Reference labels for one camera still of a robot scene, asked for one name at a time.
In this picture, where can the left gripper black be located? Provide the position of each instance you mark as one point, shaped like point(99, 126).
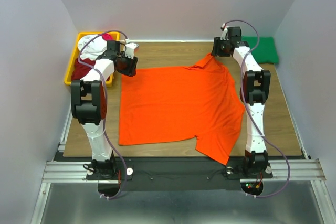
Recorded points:
point(131, 70)

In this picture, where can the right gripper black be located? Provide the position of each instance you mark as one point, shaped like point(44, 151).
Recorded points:
point(216, 49)

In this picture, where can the orange t shirt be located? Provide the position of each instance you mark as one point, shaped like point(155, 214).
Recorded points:
point(170, 104)

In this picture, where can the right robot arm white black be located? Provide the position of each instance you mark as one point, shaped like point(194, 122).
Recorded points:
point(254, 92)

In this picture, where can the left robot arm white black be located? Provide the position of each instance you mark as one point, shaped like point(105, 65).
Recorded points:
point(89, 104)

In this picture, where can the yellow plastic bin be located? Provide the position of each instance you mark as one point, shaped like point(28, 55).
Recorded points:
point(75, 52)

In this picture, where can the pink t shirt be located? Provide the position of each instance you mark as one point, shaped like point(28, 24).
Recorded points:
point(107, 37)

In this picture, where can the white t shirt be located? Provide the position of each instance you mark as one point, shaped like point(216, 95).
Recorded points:
point(94, 49)

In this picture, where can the green folded t shirt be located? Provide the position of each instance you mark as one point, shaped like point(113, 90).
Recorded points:
point(266, 51)

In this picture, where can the dark red t shirt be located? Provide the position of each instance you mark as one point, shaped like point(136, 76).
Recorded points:
point(82, 70)

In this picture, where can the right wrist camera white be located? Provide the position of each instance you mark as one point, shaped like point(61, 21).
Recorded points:
point(224, 29)

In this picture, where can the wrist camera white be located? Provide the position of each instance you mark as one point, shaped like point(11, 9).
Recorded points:
point(224, 29)
point(129, 49)

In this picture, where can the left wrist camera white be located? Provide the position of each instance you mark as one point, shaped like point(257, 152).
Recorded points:
point(129, 49)

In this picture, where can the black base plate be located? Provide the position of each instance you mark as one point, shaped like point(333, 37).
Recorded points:
point(174, 174)

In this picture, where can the aluminium frame rail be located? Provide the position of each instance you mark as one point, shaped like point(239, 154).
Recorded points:
point(296, 193)

